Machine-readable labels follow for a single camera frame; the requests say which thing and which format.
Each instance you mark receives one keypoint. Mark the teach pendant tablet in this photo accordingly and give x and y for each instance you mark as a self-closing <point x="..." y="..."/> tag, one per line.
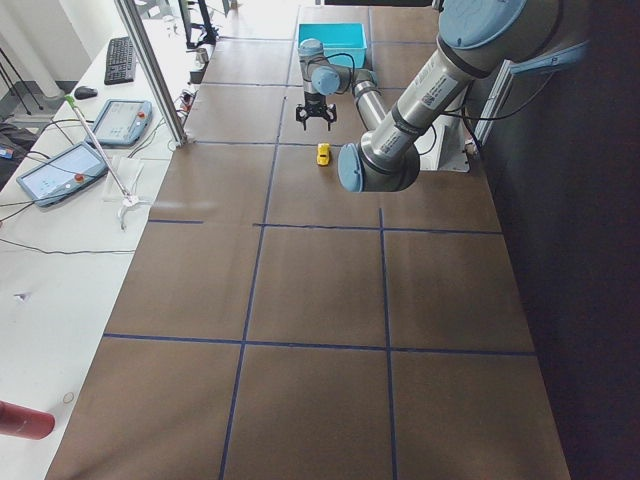
<point x="68" y="173"/>
<point x="120" y="123"/>

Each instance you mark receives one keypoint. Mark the black keyboard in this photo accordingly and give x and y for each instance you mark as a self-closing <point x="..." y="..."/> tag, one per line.
<point x="120" y="62"/>

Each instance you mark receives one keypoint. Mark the reacher grabber stick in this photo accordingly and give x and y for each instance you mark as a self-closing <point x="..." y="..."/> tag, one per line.
<point x="129" y="199"/>

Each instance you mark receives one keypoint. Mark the near teach pendant tablet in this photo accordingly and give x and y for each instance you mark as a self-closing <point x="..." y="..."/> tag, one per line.
<point x="68" y="173"/>

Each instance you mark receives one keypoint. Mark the aluminium frame post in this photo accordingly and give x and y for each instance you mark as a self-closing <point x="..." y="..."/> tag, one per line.
<point x="147" y="58"/>

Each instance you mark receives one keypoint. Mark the far teach pendant tablet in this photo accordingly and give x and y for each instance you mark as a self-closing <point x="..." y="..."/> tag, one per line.
<point x="120" y="123"/>

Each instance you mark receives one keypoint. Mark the turquoise plastic bin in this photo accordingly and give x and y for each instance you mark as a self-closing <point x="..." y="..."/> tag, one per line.
<point x="347" y="42"/>

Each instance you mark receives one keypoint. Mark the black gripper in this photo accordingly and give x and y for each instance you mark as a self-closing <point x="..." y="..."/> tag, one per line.
<point x="314" y="102"/>

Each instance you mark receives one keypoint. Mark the white side table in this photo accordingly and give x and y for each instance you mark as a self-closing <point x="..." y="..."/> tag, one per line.
<point x="61" y="271"/>

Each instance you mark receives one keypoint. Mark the yellow beetle toy car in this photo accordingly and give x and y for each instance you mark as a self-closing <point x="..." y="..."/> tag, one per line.
<point x="323" y="154"/>

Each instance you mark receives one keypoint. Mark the black computer mouse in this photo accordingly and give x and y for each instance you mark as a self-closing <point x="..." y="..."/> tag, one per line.
<point x="85" y="92"/>

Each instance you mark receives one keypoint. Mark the red cylinder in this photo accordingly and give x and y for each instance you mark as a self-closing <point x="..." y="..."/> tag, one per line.
<point x="23" y="422"/>

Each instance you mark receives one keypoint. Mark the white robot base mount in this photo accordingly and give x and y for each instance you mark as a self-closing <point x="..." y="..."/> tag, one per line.
<point x="443" y="146"/>

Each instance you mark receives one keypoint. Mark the metal cup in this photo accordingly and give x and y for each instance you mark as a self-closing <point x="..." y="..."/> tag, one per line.
<point x="201" y="56"/>

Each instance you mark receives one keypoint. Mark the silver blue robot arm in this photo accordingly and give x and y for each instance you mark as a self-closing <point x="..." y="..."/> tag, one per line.
<point x="474" y="38"/>

